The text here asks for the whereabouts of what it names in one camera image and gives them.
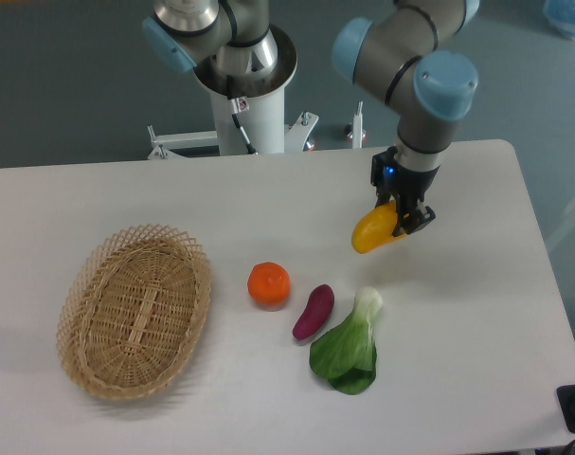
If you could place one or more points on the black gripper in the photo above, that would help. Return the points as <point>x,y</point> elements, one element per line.
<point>407,190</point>

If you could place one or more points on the yellow mango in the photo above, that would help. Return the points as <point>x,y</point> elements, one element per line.
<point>376,229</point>

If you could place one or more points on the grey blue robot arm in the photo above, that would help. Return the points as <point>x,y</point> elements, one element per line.
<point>399,61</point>

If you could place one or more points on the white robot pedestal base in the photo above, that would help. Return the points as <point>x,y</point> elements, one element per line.
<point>246,88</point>

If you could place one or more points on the woven wicker basket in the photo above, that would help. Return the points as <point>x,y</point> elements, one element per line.
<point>134,314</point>

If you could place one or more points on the orange tangerine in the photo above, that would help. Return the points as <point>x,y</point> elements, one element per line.
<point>269,284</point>

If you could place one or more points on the purple sweet potato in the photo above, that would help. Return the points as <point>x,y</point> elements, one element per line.
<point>315,314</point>

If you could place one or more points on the blue plastic bag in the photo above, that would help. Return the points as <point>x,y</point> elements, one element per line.
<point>560,15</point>

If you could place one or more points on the green bok choy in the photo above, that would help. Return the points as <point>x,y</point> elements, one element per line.
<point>346,355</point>

